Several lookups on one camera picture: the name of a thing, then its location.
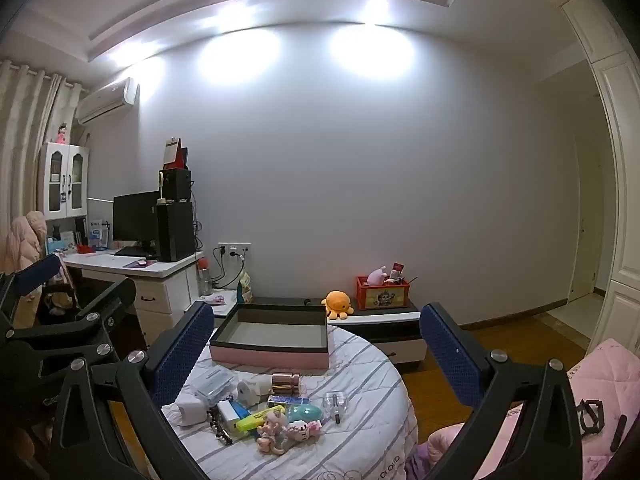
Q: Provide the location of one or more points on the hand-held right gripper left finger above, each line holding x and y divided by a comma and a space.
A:
182, 355

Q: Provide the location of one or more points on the rose gold cylinder container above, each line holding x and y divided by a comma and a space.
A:
285, 385

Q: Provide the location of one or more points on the striped white blanket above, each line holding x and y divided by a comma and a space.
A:
360, 375

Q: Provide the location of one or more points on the small red packet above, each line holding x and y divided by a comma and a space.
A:
398, 270

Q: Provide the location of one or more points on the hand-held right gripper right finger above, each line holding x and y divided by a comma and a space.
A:
450, 355

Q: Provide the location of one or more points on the blue highlighter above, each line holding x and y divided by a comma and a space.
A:
242, 408

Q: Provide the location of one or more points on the black keyboard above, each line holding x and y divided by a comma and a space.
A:
132, 251

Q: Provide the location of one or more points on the yellow highlighter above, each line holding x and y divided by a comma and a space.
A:
252, 420

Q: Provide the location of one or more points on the pink plush toy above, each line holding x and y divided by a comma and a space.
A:
376, 276

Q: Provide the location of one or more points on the clear plastic case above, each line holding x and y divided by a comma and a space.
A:
212, 385

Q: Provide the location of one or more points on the pink puffer jacket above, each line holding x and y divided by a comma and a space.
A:
25, 242

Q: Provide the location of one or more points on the small wooden stand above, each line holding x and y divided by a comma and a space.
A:
161, 187

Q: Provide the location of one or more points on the black speaker box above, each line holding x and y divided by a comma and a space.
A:
177, 185

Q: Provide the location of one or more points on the red-capped bottle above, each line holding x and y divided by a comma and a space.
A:
205, 280

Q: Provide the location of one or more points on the white wall socket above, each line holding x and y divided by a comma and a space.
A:
235, 248

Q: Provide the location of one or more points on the snack bag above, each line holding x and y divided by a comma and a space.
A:
245, 287

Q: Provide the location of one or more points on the clear glass bottle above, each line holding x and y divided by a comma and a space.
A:
335, 402

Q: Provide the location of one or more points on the pink storage box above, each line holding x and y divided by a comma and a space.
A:
270, 357

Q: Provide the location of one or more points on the white door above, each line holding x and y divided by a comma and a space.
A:
587, 210

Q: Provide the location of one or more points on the red crate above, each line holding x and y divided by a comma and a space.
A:
382, 297

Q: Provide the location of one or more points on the white wardrobe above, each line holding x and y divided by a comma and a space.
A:
620, 160

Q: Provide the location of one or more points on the black computer tower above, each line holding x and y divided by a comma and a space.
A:
175, 232

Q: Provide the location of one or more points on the red desk calendar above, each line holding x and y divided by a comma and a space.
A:
172, 152

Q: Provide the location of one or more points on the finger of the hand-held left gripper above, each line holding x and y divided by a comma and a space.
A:
95, 317
37, 272

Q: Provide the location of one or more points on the blue glittery box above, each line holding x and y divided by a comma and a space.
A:
289, 400

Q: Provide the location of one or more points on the orange octopus plush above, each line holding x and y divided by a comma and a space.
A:
337, 302

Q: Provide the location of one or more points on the white glass-door cabinet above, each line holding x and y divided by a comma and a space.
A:
55, 180

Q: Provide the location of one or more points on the black monitor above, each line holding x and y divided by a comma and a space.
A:
132, 217

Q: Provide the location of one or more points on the blue and white box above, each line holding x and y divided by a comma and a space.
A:
98, 234

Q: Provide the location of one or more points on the pink figurine toy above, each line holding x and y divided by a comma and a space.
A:
280, 435

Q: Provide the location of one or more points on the pink quilt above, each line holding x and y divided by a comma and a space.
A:
600, 380

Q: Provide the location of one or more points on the beige curtain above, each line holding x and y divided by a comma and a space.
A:
25, 135

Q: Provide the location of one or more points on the small white side table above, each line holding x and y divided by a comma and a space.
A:
225, 307

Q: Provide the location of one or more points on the white charger plug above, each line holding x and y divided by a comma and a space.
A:
190, 407

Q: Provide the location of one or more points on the teal oval case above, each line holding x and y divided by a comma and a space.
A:
305, 412

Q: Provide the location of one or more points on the small white box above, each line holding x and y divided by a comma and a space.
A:
226, 415

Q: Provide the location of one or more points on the white air conditioner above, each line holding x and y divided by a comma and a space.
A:
105, 100

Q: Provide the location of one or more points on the white desk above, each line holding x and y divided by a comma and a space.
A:
165, 290

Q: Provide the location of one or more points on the dark desk chair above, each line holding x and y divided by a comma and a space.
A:
55, 310

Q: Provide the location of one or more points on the pink doll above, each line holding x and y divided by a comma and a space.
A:
61, 135

